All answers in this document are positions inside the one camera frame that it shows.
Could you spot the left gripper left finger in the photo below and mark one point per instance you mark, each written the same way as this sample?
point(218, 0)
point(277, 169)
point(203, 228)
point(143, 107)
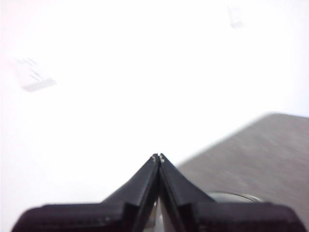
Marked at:
point(96, 217)

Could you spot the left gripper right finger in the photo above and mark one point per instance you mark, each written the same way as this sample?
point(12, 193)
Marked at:
point(217, 217)

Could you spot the glass lid with green knob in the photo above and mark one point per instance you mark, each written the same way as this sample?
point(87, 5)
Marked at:
point(236, 197)

